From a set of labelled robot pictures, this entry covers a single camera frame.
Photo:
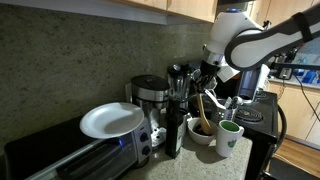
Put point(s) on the wooden spoon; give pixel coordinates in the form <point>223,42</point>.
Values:
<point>206,127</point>

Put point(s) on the black electric stove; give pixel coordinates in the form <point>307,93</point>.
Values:
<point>260,122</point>

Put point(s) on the black toaster oven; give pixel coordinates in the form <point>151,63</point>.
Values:
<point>63,152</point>

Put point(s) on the wooden cabinet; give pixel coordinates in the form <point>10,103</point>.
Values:
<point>301,105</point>
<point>204,10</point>

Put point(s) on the black blender jar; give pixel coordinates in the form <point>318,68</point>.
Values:
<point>179,79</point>

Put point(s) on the wooden upper cabinet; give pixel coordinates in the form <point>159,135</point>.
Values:
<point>204,10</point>

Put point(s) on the white ceramic bowl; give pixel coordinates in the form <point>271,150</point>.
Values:
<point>197,134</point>

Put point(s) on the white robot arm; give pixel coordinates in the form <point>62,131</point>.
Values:
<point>239,44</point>

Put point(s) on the white plate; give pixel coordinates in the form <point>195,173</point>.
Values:
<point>111,120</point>

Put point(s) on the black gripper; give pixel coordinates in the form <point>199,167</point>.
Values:
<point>207,73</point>

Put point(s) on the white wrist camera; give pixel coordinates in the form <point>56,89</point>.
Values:
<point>226,73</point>

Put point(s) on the dark glass bottle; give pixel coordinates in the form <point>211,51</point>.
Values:
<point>175,128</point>

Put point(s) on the wooden lower cabinet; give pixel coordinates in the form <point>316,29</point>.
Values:
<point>301,105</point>

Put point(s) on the white mug green inside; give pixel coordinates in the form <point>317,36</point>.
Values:
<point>228,133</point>

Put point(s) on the silver soda machine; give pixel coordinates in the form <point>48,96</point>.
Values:
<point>252,81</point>

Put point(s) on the black silver coffee maker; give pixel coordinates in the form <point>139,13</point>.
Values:
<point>150,93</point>

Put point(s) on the black pieces in bowl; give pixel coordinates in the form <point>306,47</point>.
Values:
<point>197,129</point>

